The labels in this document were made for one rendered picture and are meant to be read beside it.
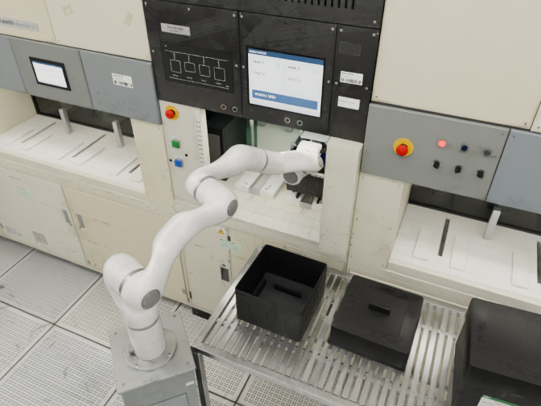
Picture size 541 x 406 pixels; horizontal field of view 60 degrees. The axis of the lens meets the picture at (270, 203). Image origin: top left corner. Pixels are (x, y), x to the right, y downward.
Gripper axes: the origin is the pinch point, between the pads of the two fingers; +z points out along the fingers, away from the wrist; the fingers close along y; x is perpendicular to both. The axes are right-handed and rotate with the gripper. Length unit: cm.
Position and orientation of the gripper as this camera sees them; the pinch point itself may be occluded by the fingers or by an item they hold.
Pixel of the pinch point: (315, 139)
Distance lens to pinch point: 213.5
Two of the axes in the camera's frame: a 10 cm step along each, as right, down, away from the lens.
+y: 9.2, 2.4, -3.1
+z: 3.9, -5.7, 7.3
